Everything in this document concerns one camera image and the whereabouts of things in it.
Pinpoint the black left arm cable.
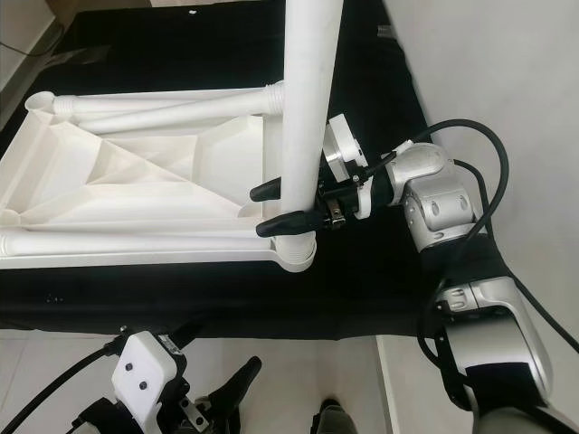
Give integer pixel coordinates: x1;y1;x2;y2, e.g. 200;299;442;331
0;348;123;434

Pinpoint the black tablecloth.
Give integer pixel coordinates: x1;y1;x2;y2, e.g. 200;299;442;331
0;0;503;343

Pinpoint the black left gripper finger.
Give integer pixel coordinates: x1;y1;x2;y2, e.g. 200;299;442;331
165;316;209;349
206;356;262;430

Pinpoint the long shiny tape strip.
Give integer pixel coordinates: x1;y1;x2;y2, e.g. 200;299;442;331
45;45;99;69

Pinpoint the white plastic children table top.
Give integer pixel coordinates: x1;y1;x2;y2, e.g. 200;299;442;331
0;83;318;275

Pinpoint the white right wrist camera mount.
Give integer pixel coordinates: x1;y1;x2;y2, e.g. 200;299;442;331
322;113;377;222

